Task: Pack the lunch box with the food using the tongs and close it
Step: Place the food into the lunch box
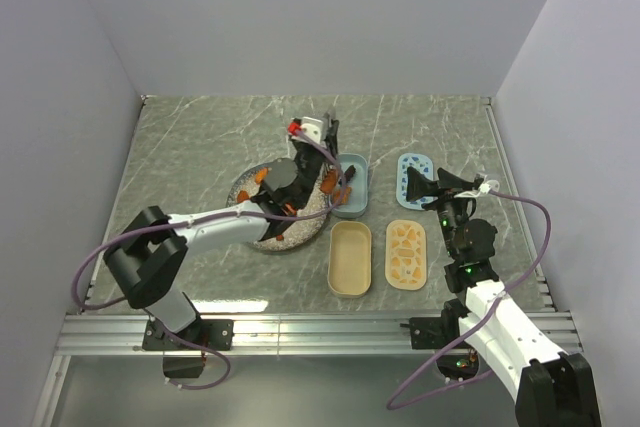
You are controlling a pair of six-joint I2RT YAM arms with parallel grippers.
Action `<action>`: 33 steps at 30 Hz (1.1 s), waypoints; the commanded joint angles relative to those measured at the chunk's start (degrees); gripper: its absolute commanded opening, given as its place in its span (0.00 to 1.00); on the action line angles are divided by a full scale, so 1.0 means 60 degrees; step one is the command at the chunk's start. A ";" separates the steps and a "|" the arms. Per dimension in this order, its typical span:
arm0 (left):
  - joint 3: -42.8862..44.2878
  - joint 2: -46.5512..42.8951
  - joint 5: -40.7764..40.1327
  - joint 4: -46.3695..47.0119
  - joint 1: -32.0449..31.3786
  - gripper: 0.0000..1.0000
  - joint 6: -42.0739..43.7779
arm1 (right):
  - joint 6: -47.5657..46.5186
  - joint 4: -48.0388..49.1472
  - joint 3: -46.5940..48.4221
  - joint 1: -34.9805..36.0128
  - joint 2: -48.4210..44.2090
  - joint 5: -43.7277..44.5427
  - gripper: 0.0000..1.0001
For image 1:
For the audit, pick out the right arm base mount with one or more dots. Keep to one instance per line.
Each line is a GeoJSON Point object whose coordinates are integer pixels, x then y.
{"type": "Point", "coordinates": [436, 332]}

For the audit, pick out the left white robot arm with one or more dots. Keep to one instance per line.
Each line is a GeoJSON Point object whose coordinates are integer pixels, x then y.
{"type": "Point", "coordinates": [146, 258]}

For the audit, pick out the black sea cucumber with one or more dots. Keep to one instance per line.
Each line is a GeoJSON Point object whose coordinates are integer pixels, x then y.
{"type": "Point", "coordinates": [349, 173]}

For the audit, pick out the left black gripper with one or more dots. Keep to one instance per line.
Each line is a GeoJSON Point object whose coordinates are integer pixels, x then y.
{"type": "Point", "coordinates": [332, 138]}

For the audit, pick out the beige patterned lid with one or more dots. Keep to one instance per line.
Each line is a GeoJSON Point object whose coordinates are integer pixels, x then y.
{"type": "Point", "coordinates": [406, 255]}

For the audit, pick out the orange fried cutlet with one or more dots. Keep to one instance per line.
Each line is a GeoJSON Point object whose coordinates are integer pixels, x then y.
{"type": "Point", "coordinates": [341, 196]}

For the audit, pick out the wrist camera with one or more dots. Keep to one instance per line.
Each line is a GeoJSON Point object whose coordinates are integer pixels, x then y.
{"type": "Point", "coordinates": [308, 128]}
{"type": "Point", "coordinates": [487, 185]}

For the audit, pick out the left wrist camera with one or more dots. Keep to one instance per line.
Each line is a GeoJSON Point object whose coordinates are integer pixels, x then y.
{"type": "Point", "coordinates": [308, 128]}

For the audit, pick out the red-brown meat slab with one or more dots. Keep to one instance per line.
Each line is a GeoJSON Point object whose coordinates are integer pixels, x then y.
{"type": "Point", "coordinates": [329, 182]}

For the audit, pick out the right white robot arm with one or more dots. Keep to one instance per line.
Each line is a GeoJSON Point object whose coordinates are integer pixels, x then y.
{"type": "Point", "coordinates": [549, 386]}

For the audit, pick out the blue lunch box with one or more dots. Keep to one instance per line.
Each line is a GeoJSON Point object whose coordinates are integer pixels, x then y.
{"type": "Point", "coordinates": [358, 199]}

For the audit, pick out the beige lunch box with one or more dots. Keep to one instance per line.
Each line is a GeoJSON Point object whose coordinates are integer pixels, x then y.
{"type": "Point", "coordinates": [349, 269]}

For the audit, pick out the orange oval nugget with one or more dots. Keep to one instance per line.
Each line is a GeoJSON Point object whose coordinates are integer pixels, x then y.
{"type": "Point", "coordinates": [242, 196]}

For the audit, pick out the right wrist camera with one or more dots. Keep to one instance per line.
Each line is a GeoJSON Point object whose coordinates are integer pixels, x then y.
{"type": "Point", "coordinates": [487, 185]}

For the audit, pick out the speckled round plate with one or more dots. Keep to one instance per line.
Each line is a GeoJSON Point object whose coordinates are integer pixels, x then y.
{"type": "Point", "coordinates": [299, 232]}

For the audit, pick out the blue patterned lid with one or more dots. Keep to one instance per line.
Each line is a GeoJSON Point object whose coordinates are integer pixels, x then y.
{"type": "Point", "coordinates": [424, 166]}

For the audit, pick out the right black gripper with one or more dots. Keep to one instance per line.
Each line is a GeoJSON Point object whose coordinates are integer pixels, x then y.
{"type": "Point", "coordinates": [420, 186]}

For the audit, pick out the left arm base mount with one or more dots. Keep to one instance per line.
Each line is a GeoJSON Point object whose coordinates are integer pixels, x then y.
{"type": "Point", "coordinates": [200, 342]}

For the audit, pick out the aluminium frame rail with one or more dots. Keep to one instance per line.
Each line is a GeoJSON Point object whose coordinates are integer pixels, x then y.
{"type": "Point", "coordinates": [345, 333]}

